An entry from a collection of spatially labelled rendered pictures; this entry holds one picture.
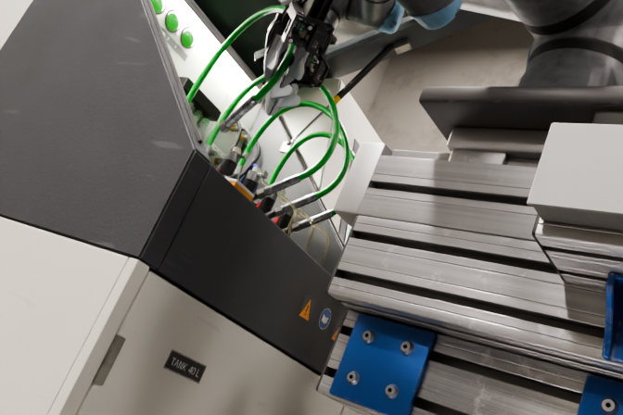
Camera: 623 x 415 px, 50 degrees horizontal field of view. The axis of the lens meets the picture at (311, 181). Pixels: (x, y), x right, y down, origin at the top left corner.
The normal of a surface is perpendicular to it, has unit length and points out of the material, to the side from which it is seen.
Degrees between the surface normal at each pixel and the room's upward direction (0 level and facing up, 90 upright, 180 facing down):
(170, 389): 90
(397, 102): 90
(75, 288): 90
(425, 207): 90
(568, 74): 72
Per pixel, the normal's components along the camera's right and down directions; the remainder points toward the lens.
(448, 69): -0.52, -0.50
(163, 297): 0.82, 0.15
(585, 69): -0.04, -0.66
